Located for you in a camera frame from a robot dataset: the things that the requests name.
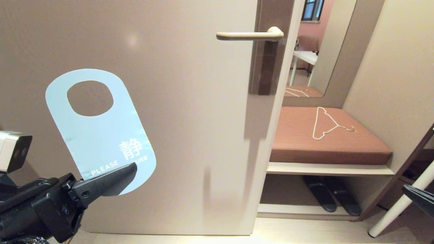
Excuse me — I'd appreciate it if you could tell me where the blue do-not-disturb door hanger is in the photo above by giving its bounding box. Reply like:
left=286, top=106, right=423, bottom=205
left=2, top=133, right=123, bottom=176
left=45, top=69, right=157, bottom=196

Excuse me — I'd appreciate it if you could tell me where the beige room door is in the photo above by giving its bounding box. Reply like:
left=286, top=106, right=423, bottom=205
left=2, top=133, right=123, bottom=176
left=0, top=0, right=304, bottom=236

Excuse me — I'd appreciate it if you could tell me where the white round table leg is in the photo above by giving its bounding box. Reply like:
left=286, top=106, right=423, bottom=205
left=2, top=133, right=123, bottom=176
left=368, top=159, right=434, bottom=238

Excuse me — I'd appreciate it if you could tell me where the dark slipper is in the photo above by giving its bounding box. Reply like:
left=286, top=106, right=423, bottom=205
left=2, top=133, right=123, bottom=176
left=324, top=176, right=361, bottom=217
left=303, top=176, right=338, bottom=213

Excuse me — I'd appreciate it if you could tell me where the beige bench shelf unit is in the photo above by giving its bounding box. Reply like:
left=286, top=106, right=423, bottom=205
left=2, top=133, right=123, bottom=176
left=257, top=162, right=395, bottom=221

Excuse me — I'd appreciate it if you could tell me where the brown bench cushion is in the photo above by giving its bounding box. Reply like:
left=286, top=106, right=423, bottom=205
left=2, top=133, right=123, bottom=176
left=270, top=107, right=393, bottom=166

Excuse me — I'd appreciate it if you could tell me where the purple braided cable sleeve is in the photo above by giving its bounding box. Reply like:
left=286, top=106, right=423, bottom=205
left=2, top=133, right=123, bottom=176
left=7, top=236, right=51, bottom=244

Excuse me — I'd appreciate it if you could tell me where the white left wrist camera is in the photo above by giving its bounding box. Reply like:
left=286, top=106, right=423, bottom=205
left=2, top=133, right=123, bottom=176
left=0, top=131, right=33, bottom=174

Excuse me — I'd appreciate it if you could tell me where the white wire clothes hanger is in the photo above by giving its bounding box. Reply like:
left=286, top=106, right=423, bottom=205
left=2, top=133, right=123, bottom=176
left=312, top=107, right=355, bottom=141

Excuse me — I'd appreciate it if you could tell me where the wall mirror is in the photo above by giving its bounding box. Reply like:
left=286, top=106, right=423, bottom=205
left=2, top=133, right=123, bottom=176
left=286, top=0, right=357, bottom=99

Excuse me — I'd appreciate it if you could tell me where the beige door handle lever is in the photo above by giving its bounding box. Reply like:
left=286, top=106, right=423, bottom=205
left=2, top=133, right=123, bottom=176
left=216, top=26, right=284, bottom=42

